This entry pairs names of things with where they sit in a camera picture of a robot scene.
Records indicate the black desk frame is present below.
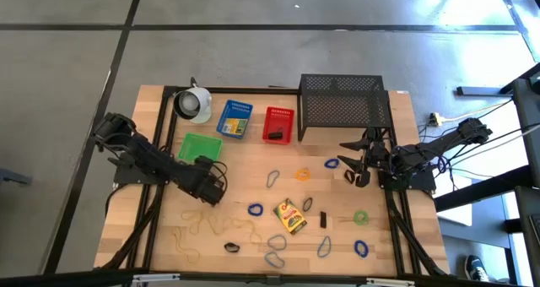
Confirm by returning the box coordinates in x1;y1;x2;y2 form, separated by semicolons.
434;61;540;287

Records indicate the green plastic basket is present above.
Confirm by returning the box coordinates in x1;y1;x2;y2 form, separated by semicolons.
176;133;224;164

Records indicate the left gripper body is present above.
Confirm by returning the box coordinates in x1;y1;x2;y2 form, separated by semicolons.
189;162;227;207

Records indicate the white desk lamp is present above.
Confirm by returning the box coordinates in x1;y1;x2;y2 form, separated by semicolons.
172;76;213;125

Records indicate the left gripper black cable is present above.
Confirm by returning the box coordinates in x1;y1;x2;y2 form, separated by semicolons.
209;159;230;195

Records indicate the blue plastic basket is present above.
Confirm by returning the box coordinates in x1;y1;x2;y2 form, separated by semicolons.
216;99;255;140

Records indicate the cream power cable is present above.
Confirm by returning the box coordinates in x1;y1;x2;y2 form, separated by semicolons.
438;100;514;123

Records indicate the yellow rubber band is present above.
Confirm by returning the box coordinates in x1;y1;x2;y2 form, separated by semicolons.
170;226;202;266
230;218;263;245
180;209;205;236
206;214;234;238

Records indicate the yellow green crayon box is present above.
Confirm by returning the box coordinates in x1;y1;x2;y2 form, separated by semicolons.
221;116;249;136
273;198;309;236

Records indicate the black mesh shelf riser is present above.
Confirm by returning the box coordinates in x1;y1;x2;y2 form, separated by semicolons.
296;73;393;143

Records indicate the silver frame bracket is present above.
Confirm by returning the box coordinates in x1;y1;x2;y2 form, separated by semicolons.
365;277;418;287
130;273;181;284

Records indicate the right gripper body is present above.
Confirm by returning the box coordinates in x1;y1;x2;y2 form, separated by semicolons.
356;128;393;189

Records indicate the red plastic basket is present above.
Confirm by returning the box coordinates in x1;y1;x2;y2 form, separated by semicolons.
262;106;295;146

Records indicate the grey chair leg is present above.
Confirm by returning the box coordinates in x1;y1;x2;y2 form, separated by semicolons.
0;167;34;187

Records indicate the person's shoe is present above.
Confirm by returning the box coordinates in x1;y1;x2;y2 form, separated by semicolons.
463;254;491;283

